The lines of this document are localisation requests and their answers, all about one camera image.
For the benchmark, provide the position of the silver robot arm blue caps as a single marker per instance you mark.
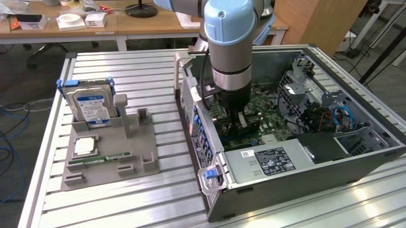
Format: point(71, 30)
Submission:
point(229, 59)

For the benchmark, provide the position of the grey plastic parts rack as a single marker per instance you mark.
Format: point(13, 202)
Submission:
point(107, 175)

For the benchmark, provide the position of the black tripod stand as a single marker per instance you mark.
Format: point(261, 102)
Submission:
point(379, 57)

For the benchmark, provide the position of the black and grey PC case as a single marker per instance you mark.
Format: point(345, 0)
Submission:
point(285, 180)

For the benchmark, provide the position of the green RAM stick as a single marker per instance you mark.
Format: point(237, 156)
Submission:
point(95, 160)

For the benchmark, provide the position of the wooden desk white legs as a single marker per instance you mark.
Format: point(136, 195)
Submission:
point(133, 26)

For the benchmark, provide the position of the small white box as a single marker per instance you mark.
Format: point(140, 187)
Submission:
point(95, 20)

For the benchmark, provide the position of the black round lamp base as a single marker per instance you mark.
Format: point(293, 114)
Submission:
point(141, 10)

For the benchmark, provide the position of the white paper booklet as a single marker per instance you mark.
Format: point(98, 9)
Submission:
point(189, 22)

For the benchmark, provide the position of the hard disk in blue caddy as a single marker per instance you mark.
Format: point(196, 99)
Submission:
point(90, 107)

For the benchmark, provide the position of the white desk frame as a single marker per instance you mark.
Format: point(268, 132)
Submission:
point(365, 32)

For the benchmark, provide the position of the black office chair base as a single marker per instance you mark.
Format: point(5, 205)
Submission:
point(47, 51)

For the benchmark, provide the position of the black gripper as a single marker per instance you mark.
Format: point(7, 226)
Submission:
point(234, 99)

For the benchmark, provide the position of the grey power supply black label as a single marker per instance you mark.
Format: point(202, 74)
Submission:
point(248, 164)

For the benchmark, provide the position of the silver chipset heatsink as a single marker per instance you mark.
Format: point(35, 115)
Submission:
point(269, 139)

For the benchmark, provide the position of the white box round insert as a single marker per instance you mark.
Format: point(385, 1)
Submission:
point(70, 22)

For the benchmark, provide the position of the silver CPU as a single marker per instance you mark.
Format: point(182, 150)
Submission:
point(85, 147)

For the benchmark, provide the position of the wooden cabinet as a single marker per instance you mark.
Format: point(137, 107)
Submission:
point(317, 23)

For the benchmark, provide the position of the blue case latch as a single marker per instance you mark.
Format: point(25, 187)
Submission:
point(210, 174)

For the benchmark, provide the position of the green motherboard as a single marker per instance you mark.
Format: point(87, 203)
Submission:
point(270, 111)

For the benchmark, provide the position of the perforated metal disk bay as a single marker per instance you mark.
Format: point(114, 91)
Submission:
point(296, 99)

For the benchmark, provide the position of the grey cup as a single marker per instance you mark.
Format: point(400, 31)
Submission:
point(51, 2)

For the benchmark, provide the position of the white box black lid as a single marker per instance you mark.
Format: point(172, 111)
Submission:
point(31, 22)

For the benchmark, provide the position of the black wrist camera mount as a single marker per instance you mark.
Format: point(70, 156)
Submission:
point(208, 89)

